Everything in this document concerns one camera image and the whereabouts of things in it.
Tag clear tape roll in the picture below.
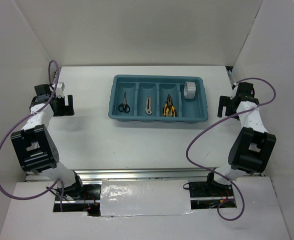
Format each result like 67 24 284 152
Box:
183 81 196 100

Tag black handled scissors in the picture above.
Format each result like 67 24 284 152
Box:
118 92 130 113

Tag yellow black pliers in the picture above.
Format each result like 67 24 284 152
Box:
163 94 177 117

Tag silver utility knife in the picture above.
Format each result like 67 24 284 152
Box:
145 96 152 115

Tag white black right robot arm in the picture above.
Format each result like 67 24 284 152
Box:
204 82 276 196

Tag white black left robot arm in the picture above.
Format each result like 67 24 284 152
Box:
11 83 85 200

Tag teal compartment tray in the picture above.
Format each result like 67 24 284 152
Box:
108 75 208 124

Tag white foil covered panel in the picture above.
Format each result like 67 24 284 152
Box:
100 180 192 217

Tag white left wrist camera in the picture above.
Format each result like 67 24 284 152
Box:
56 82 65 98

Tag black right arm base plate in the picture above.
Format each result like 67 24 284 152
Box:
182 181 233 198

